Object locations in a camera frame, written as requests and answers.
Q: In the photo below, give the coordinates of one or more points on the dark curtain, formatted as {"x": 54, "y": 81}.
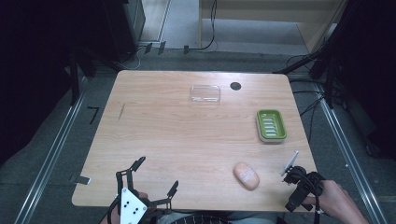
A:
{"x": 31, "y": 77}
{"x": 375, "y": 77}

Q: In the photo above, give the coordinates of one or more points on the green soap dish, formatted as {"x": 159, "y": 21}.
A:
{"x": 271, "y": 126}

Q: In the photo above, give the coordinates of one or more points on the black cabinet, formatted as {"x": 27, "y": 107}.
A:
{"x": 124, "y": 28}

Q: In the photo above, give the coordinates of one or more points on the light wooden shelf unit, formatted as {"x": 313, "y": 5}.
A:
{"x": 267, "y": 11}

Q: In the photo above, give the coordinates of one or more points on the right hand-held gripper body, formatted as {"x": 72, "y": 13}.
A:
{"x": 303, "y": 182}

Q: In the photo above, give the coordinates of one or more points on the black tape corner mark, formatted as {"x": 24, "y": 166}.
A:
{"x": 94, "y": 112}

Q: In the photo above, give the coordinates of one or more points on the black round table grommet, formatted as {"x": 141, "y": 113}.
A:
{"x": 235, "y": 86}

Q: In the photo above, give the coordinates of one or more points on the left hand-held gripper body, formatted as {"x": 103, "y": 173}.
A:
{"x": 133, "y": 207}

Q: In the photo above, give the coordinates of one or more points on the peach soap bar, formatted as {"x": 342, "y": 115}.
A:
{"x": 246, "y": 175}

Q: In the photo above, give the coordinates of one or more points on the metal floor rail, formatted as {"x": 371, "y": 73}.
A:
{"x": 350, "y": 158}
{"x": 51, "y": 152}

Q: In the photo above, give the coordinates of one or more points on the grey tape strip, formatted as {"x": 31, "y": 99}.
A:
{"x": 81, "y": 179}

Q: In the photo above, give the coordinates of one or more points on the person's left hand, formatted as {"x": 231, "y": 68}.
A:
{"x": 143, "y": 196}

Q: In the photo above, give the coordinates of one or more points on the clear plastic lid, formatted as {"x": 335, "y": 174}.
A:
{"x": 205, "y": 94}

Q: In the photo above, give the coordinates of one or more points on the person's right hand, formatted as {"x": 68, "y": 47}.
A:
{"x": 333, "y": 199}

